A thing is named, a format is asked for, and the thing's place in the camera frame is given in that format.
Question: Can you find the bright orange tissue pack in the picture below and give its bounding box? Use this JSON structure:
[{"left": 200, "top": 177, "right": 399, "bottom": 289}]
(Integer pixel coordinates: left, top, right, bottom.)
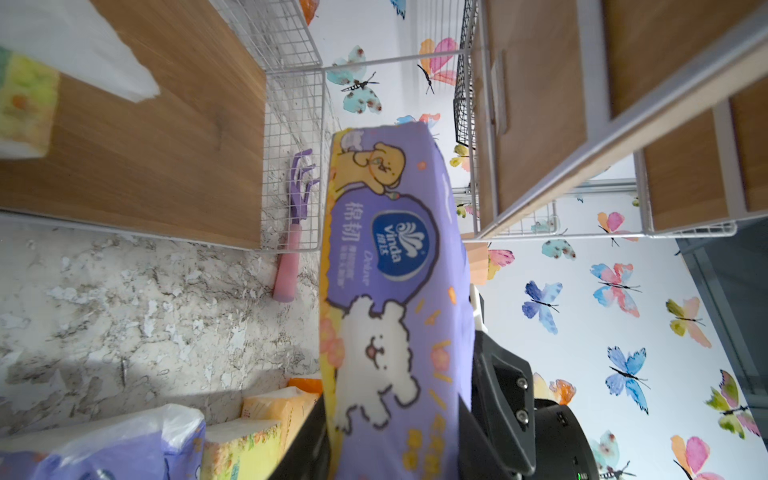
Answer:
[{"left": 287, "top": 377, "right": 323, "bottom": 395}]

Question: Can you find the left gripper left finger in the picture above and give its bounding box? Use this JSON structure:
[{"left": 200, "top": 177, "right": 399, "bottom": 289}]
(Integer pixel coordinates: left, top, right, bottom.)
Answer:
[{"left": 269, "top": 396, "right": 331, "bottom": 480}]

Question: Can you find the purple and pink garden fork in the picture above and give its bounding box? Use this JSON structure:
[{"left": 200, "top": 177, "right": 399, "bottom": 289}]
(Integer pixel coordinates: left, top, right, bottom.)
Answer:
[{"left": 272, "top": 149, "right": 320, "bottom": 303}]

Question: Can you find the white wire three-tier shelf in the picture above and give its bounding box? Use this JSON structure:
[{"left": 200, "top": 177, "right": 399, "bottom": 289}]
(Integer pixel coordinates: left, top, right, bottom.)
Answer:
[{"left": 1, "top": 1, "right": 767, "bottom": 252}]

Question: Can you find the green-white tissue pack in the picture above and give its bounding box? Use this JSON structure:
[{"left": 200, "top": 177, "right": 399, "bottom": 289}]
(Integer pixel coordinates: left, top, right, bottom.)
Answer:
[{"left": 200, "top": 418, "right": 282, "bottom": 480}]

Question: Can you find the pale orange tissue pack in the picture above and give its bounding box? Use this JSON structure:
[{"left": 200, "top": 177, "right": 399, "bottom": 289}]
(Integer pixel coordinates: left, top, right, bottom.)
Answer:
[{"left": 241, "top": 386, "right": 320, "bottom": 455}]

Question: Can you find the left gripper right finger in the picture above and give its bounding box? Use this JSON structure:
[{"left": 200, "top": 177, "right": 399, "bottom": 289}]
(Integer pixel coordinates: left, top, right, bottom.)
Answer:
[{"left": 458, "top": 397, "right": 516, "bottom": 480}]

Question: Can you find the black wire wall basket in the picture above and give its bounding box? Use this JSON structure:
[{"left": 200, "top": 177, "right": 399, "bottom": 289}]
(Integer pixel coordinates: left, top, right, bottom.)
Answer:
[{"left": 453, "top": 0, "right": 478, "bottom": 147}]

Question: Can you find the yellow tissue pack bottom shelf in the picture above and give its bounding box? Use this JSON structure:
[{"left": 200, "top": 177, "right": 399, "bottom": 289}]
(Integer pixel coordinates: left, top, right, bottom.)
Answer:
[{"left": 1, "top": 1, "right": 160, "bottom": 160}]

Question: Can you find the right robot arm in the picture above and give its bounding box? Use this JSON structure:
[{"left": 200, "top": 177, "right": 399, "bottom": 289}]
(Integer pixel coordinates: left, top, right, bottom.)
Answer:
[{"left": 459, "top": 286, "right": 599, "bottom": 480}]

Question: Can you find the purple tissue pack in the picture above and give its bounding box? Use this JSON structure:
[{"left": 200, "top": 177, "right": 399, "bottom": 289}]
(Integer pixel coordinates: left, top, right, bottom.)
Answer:
[
  {"left": 319, "top": 122, "right": 475, "bottom": 479},
  {"left": 1, "top": 404, "right": 206, "bottom": 479}
]

